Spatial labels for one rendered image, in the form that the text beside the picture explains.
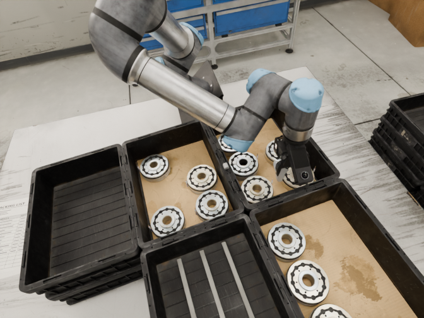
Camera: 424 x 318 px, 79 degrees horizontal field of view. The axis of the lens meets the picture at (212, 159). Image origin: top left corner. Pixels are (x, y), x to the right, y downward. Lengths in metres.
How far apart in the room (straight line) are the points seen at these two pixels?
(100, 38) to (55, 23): 2.97
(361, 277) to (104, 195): 0.81
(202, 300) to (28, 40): 3.46
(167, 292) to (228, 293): 0.16
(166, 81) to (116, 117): 0.81
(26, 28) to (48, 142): 2.38
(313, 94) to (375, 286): 0.51
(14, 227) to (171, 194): 0.65
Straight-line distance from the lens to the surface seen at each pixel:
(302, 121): 0.66
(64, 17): 3.58
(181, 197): 0.88
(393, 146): 1.75
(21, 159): 1.50
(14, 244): 1.24
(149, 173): 0.92
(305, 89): 0.63
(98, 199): 0.98
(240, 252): 0.79
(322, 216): 0.87
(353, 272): 0.83
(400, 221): 1.11
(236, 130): 0.67
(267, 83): 0.68
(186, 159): 0.96
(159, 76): 0.65
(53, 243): 0.98
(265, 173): 0.91
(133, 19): 0.66
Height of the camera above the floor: 1.58
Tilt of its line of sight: 52 degrees down
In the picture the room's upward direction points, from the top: 8 degrees counter-clockwise
